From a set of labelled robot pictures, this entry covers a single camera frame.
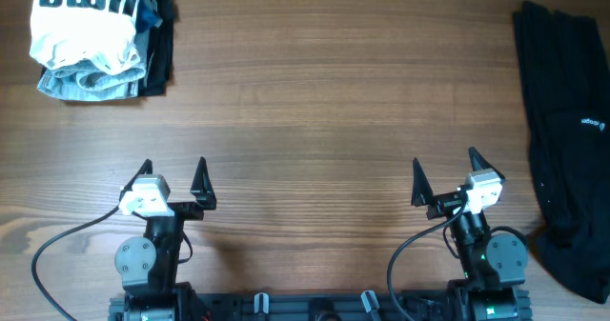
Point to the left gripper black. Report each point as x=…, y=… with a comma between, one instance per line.
x=202, y=188

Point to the black t-shirt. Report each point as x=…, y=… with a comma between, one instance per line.
x=564, y=75

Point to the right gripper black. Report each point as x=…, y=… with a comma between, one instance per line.
x=445, y=204

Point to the blue garment in pile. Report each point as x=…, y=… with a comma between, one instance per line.
x=147, y=16

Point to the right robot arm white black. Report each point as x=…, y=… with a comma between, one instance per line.
x=493, y=259

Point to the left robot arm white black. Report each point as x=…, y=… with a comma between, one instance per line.
x=148, y=263

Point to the white shirt with black lettering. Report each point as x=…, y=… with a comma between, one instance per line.
x=66, y=32

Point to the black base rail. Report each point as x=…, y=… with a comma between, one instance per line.
x=314, y=306

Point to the right white rail clip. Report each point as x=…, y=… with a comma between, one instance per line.
x=371, y=305

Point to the left white rail clip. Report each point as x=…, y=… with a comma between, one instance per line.
x=261, y=303

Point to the grey folded garment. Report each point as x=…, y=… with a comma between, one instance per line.
x=97, y=79

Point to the black folded garment in pile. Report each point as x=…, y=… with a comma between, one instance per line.
x=159, y=53

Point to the white rail clip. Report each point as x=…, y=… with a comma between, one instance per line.
x=261, y=303
x=371, y=305

